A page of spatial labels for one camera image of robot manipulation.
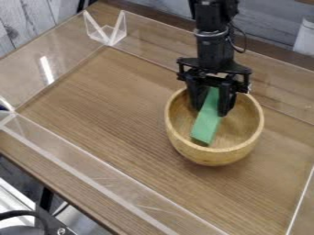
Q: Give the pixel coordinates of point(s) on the green rectangular block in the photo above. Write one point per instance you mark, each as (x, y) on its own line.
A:
(208, 120)

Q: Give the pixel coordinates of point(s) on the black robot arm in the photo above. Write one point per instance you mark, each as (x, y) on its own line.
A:
(213, 16)

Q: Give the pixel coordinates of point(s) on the white cylinder container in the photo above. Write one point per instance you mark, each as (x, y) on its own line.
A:
(304, 44)

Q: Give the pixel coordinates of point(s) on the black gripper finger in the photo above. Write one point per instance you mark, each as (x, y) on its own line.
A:
(226, 98)
(197, 90)

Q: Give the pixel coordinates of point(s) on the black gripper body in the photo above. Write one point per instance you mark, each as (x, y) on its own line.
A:
(214, 66)

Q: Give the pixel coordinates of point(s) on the clear acrylic tray walls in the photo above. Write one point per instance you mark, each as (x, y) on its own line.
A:
(95, 122)

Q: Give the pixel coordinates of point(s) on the black metal bracket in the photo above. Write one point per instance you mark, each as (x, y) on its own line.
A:
(50, 224)

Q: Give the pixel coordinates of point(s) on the light brown wooden bowl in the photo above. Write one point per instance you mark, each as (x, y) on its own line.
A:
(213, 140)

